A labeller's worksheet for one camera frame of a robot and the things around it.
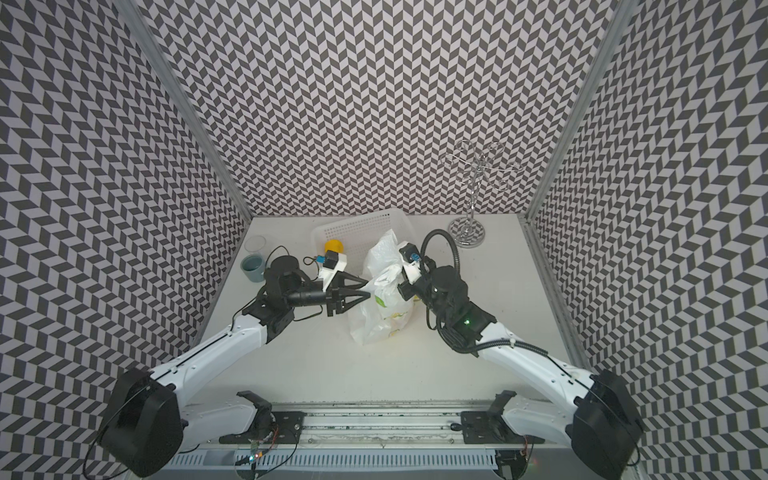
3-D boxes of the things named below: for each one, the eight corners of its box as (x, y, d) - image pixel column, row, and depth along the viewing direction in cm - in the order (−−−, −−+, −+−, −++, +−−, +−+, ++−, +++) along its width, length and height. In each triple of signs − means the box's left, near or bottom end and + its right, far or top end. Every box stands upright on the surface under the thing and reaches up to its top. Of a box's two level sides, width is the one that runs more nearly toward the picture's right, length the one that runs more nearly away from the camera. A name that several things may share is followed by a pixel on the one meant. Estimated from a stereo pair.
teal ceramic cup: (246, 285, 102) (236, 271, 96) (253, 269, 107) (243, 254, 100) (268, 285, 102) (259, 271, 96) (273, 269, 107) (265, 254, 100)
